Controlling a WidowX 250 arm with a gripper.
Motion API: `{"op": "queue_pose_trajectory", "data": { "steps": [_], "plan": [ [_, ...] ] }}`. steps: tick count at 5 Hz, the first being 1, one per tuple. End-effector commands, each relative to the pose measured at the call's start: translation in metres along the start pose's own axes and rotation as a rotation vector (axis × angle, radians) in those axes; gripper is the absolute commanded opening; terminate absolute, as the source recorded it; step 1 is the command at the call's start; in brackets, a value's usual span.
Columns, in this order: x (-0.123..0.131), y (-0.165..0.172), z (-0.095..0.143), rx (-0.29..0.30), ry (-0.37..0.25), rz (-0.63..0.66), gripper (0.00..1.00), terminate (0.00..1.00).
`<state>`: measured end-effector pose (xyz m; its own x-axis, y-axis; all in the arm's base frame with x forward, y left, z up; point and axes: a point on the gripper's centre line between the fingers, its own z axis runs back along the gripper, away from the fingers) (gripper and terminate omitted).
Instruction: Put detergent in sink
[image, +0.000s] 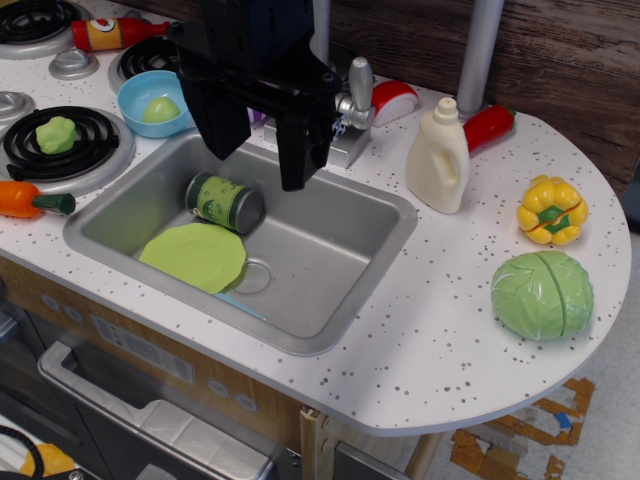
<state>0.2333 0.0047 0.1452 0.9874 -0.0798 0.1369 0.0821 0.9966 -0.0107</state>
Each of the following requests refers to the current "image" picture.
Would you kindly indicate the green lettuce piece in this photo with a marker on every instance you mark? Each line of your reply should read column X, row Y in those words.
column 56, row 136

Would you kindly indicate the light green plate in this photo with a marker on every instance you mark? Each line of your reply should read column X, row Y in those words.
column 203, row 255

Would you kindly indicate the grey stove knob left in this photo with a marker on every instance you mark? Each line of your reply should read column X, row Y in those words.
column 14, row 105

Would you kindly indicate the grey stove knob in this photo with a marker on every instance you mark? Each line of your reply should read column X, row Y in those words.
column 73, row 64
column 14, row 105

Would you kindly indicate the green cabbage toy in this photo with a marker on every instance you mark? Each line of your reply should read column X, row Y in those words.
column 542, row 295

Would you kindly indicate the silver toy faucet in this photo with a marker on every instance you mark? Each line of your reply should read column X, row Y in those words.
column 355, row 115

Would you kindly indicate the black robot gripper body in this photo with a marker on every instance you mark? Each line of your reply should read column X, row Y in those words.
column 259, row 51

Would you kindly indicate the grey vertical pole right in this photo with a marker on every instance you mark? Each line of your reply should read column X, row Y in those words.
column 481, row 41

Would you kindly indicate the orange toy carrot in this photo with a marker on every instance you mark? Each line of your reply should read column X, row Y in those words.
column 24, row 200

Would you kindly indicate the front left stove burner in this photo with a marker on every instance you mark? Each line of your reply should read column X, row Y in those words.
column 103, row 148

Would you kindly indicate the cream detergent bottle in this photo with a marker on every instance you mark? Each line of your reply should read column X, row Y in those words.
column 437, row 167

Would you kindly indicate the red ketchup bottle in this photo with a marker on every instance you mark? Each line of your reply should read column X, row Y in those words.
column 113, row 33

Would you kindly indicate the green labelled tin can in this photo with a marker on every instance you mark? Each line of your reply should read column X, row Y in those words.
column 223, row 202

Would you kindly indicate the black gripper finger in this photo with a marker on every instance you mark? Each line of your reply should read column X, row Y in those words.
column 221, row 119
column 303, row 148

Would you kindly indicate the grey vertical pole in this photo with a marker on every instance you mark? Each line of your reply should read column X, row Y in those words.
column 481, row 41
column 320, row 40

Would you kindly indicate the red white sushi toy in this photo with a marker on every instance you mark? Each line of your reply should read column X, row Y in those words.
column 392, row 100

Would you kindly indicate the yellow bell pepper toy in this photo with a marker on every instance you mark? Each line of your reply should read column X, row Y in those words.
column 552, row 211

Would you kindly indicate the silver oven door handle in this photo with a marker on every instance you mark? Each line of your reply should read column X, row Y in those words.
column 143, row 436

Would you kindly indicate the red chili pepper toy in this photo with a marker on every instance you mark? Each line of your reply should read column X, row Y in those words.
column 488, row 125

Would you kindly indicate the back right stove burner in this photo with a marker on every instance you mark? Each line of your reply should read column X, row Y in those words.
column 153, row 54

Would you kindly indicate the green ball in bowl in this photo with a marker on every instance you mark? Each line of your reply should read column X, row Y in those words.
column 160, row 110

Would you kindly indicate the light blue utensil in sink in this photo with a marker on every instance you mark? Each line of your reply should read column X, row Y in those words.
column 237, row 304

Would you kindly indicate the stove burner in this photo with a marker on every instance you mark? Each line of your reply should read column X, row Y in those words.
column 153, row 54
column 37, row 29
column 103, row 148

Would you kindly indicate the light blue bowl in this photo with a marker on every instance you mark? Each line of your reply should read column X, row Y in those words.
column 138, row 91

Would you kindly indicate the purple toy behind gripper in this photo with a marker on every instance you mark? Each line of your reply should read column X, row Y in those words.
column 255, row 116

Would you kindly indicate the silver toy sink basin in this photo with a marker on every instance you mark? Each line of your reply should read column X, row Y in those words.
column 312, row 261

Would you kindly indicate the grey vertical pole left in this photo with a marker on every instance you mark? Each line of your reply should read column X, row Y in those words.
column 320, row 40

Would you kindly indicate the back left stove burner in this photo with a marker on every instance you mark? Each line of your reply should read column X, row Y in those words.
column 37, row 29

